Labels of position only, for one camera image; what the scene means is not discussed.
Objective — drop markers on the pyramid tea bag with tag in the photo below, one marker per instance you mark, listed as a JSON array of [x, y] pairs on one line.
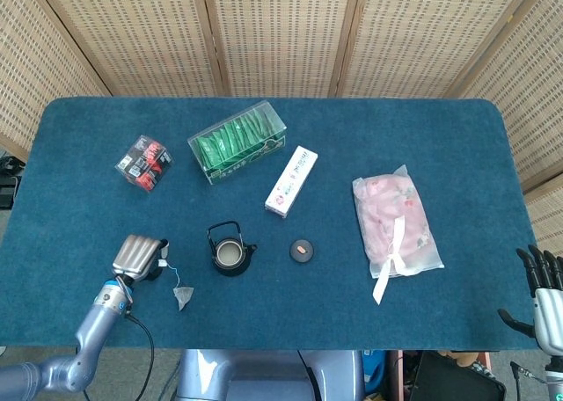
[[182, 296]]

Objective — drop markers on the black teapot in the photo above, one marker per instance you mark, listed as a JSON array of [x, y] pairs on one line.
[[231, 271]]

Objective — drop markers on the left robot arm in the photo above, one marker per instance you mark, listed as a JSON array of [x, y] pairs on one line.
[[94, 326]]

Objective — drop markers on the pink cloth in clear bag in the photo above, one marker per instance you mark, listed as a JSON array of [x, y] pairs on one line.
[[391, 216]]

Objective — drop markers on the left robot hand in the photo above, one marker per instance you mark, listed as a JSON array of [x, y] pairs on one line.
[[134, 256]]

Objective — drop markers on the blue package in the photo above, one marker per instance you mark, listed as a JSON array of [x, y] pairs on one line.
[[374, 366]]

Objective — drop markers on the clear box of green tea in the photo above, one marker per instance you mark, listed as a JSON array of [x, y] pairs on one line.
[[228, 146]]

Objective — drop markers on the black lid with orange knob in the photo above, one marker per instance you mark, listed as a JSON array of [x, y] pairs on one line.
[[299, 256]]

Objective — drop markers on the woven rattan folding screen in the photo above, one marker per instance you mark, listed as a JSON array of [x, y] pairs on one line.
[[281, 36]]

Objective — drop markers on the blue-grey robot torso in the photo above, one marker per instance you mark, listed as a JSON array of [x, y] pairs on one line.
[[264, 374]]

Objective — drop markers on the clear box red black capsules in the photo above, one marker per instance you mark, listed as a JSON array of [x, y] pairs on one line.
[[143, 165]]

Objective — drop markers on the blue felt table cover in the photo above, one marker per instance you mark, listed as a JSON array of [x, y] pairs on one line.
[[308, 308]]

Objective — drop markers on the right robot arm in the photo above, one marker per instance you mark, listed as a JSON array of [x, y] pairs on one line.
[[555, 379]]

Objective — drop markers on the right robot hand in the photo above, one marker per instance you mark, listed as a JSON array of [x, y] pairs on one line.
[[550, 317]]

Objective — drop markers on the black case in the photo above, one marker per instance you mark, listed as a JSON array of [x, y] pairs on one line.
[[448, 379]]

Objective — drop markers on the black equipment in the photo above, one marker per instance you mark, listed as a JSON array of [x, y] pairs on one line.
[[6, 194]]

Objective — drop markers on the white toothpaste box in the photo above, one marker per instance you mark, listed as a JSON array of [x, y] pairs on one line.
[[290, 183]]

